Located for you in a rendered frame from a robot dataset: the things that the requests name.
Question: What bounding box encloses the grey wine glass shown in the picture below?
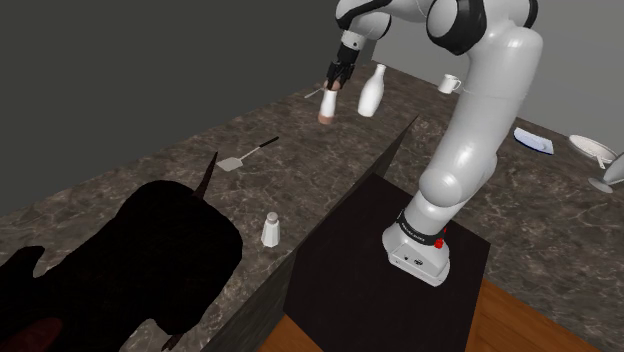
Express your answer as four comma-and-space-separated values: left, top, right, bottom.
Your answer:
587, 151, 624, 195

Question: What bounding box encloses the black robot stand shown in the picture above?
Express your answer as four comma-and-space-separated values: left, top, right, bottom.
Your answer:
282, 172, 492, 352

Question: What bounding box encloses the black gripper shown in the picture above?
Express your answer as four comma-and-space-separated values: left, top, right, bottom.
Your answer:
324, 42, 360, 92

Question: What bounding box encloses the large black bulky object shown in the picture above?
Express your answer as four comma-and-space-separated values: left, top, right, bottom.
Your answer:
0, 150, 244, 352

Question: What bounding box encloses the white plate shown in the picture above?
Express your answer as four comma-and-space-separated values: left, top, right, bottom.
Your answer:
568, 134, 619, 165

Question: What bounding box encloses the tall white bottle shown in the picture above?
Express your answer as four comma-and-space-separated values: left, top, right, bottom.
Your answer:
357, 63, 388, 119

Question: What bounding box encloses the grey spatula with black handle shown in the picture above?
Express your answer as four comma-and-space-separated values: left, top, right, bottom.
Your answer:
216, 136, 281, 173

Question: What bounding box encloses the white mug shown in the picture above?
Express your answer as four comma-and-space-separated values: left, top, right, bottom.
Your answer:
437, 73, 462, 96

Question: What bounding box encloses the white shaker with brown ends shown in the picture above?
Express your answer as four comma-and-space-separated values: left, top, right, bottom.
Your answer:
317, 80, 341, 126

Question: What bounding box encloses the small white salt shaker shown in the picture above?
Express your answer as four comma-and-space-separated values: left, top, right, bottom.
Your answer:
260, 211, 282, 249

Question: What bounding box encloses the blue and white cloth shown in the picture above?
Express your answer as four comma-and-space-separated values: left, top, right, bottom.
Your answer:
513, 127, 556, 156

